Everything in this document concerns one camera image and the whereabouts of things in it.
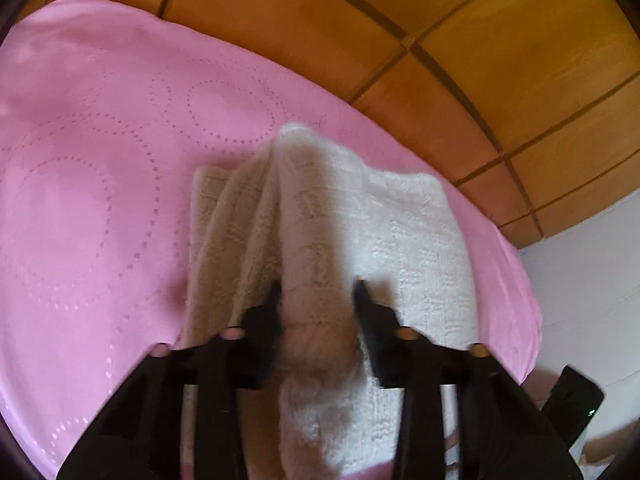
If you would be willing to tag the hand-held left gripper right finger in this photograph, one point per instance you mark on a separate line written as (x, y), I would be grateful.
(371, 332)

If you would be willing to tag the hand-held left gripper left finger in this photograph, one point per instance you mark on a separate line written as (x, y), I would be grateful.
(269, 322)

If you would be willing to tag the white textured towel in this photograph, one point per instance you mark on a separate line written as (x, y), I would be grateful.
(320, 210)

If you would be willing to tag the pink bed sheet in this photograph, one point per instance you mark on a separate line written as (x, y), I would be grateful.
(100, 160)

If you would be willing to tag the wooden headboard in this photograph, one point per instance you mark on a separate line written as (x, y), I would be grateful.
(450, 35)

